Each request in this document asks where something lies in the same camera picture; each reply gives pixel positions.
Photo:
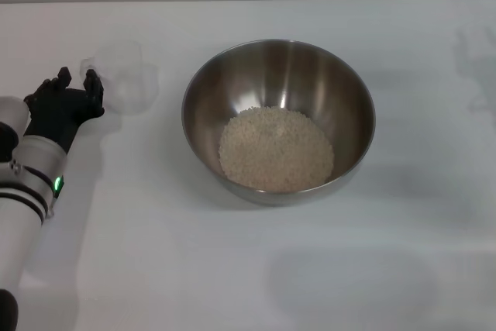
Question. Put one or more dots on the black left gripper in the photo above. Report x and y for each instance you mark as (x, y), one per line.
(58, 118)

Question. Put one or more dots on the transparent plastic measuring cup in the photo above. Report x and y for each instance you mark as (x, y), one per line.
(128, 75)

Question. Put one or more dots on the stainless steel mixing bowl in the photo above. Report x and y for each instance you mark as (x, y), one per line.
(279, 75)

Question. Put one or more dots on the white rice grains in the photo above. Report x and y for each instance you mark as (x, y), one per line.
(277, 149)

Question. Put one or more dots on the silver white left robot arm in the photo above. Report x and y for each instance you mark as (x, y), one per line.
(27, 180)

